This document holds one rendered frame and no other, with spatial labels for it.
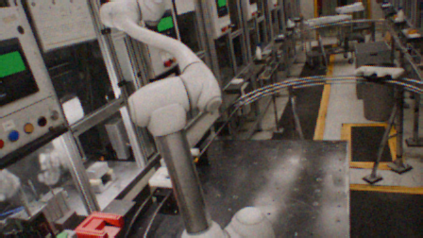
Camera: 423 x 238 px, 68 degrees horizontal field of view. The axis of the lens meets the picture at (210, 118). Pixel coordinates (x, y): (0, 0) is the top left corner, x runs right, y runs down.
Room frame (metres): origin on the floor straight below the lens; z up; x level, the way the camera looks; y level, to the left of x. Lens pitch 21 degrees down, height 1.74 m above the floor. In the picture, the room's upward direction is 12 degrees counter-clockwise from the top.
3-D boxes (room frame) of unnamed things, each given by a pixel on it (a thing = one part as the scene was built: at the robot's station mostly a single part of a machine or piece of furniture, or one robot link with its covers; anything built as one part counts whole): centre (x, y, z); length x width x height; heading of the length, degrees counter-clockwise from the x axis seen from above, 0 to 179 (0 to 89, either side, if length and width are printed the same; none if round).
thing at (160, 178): (1.63, 0.25, 0.84); 0.36 x 0.14 x 0.10; 154
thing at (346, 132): (2.87, -1.58, 0.01); 1.00 x 0.55 x 0.01; 154
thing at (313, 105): (5.42, -1.98, 0.01); 5.85 x 0.59 x 0.01; 154
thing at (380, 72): (2.56, -1.48, 0.84); 0.37 x 0.14 x 0.10; 32
